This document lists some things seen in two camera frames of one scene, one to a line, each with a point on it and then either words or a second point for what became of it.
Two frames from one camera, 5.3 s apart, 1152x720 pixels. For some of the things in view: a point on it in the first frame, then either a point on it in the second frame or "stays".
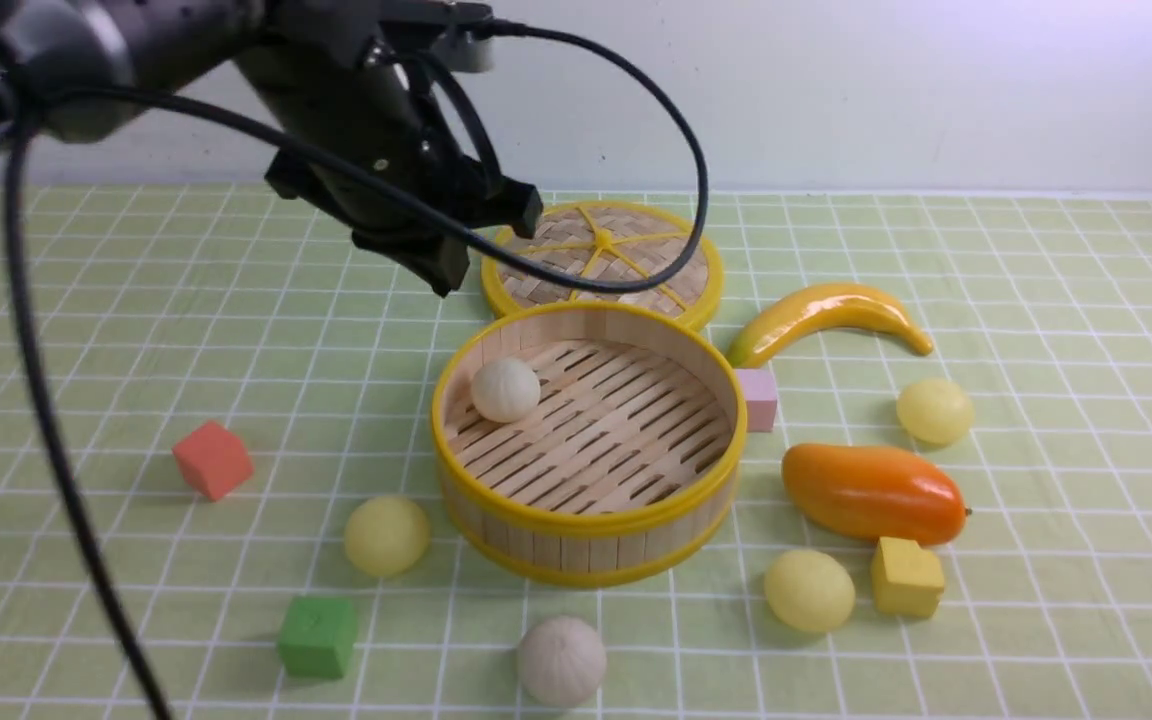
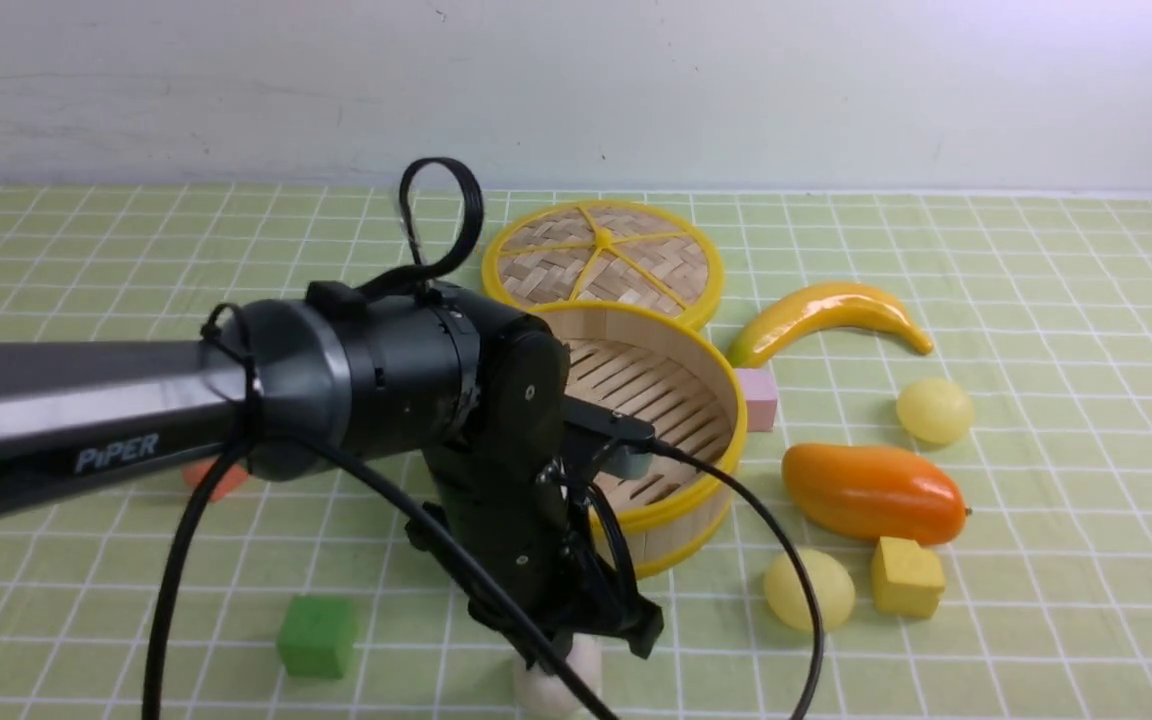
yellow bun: [935, 412] stays
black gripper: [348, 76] -> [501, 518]
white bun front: [562, 662] stays
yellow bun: [810, 591] stays
